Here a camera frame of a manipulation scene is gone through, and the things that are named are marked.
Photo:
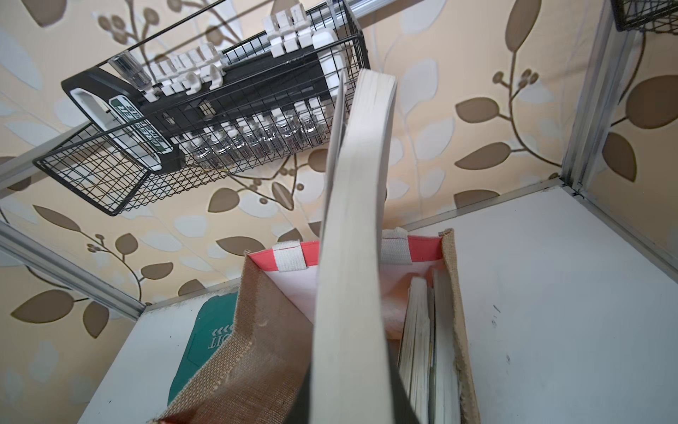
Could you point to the black wire basket back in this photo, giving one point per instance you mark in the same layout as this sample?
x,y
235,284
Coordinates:
x,y
200,22

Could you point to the yellow cartoon book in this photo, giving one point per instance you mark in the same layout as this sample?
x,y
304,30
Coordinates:
x,y
414,356

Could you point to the black wire basket right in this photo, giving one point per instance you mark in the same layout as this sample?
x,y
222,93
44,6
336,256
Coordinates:
x,y
653,16

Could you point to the black wire basket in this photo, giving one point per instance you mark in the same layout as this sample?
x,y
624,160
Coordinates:
x,y
653,16
200,22

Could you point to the blue book yellow label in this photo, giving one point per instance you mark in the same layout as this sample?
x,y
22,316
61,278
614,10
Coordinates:
x,y
446,392

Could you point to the green plastic tool case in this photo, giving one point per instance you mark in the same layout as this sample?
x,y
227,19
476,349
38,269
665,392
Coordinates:
x,y
213,325

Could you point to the black socket wrench set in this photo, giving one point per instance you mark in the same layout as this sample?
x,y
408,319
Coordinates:
x,y
266,98

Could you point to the burlap canvas bag red front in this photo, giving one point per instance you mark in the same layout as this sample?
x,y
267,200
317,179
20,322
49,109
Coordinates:
x,y
257,372

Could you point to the black wolf cover book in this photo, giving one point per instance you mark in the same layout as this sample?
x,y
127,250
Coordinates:
x,y
351,377

